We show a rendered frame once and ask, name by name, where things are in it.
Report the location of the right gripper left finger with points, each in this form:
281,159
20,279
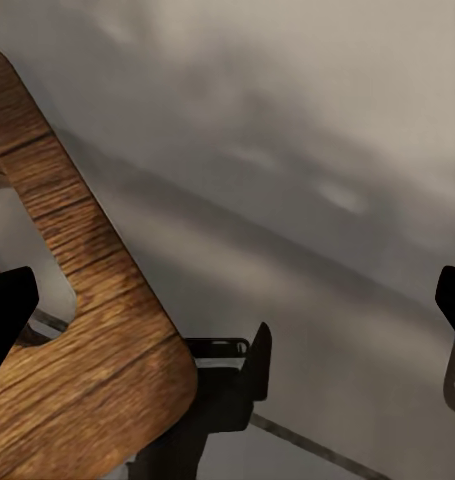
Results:
18,300

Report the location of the cutting board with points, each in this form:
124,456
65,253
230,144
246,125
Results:
121,374

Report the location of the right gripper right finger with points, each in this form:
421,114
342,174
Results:
445,293

